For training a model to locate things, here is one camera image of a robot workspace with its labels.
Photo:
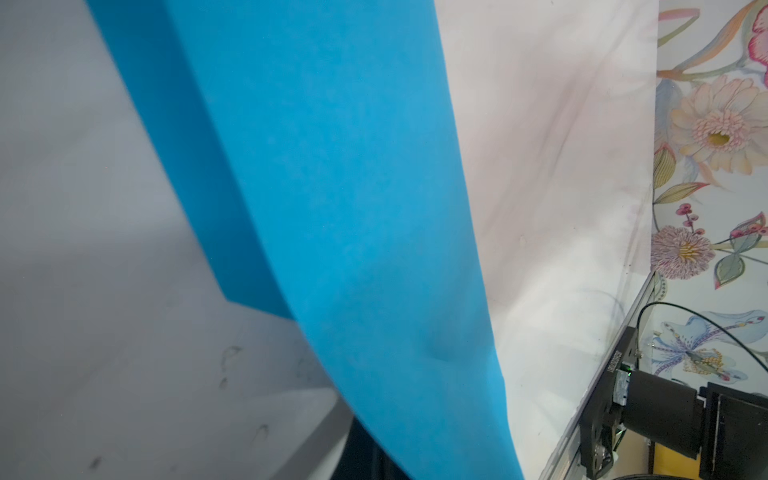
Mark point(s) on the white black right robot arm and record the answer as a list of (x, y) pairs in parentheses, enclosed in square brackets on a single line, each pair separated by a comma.
[(725, 429)]

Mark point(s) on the aluminium front rail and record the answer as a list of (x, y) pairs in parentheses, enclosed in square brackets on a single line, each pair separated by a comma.
[(564, 463)]

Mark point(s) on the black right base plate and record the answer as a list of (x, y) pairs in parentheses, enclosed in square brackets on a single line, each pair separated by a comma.
[(601, 416)]

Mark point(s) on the blue square paper sheet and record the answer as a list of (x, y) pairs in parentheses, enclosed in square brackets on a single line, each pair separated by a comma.
[(313, 148)]

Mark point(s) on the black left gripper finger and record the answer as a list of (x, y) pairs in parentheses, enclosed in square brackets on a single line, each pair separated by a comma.
[(362, 458)]

